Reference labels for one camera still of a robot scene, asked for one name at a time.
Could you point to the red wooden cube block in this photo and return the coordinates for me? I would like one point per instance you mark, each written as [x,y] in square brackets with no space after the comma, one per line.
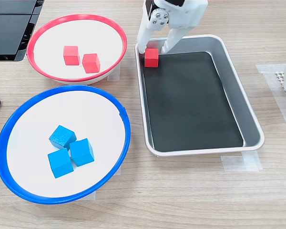
[91,63]
[71,55]
[151,58]

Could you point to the silver metal tray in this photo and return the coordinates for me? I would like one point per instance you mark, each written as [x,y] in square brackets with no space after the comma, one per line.
[248,112]

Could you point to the red-rimmed white dish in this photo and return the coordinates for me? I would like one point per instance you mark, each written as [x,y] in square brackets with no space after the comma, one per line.
[97,38]

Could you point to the black electronic device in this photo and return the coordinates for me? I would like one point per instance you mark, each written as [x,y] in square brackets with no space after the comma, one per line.
[7,33]

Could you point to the blue wooden cube block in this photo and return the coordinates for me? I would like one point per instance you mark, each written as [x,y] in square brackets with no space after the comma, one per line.
[82,152]
[60,163]
[60,137]

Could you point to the black tray liner mat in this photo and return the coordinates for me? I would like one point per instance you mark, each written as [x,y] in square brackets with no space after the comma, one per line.
[193,107]

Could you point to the clear tape strip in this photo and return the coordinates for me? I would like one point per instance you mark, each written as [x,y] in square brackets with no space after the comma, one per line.
[92,196]
[115,75]
[240,164]
[118,171]

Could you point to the white mesh anti-slip mat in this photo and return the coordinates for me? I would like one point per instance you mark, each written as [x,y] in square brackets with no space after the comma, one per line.
[280,77]

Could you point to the blue-rimmed white dish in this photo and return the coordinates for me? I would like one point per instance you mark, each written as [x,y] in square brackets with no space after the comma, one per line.
[90,114]

